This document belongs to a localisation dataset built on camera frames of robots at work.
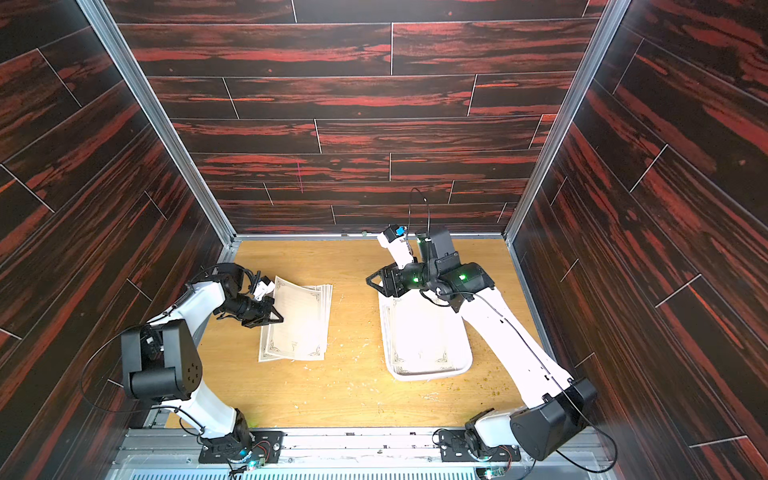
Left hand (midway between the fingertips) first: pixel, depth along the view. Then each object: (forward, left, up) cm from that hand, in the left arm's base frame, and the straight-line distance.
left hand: (283, 318), depth 90 cm
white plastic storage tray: (+8, -31, -6) cm, 33 cm away
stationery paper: (-5, -43, -1) cm, 44 cm away
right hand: (+1, -30, +22) cm, 38 cm away
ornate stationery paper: (-3, -5, -5) cm, 8 cm away
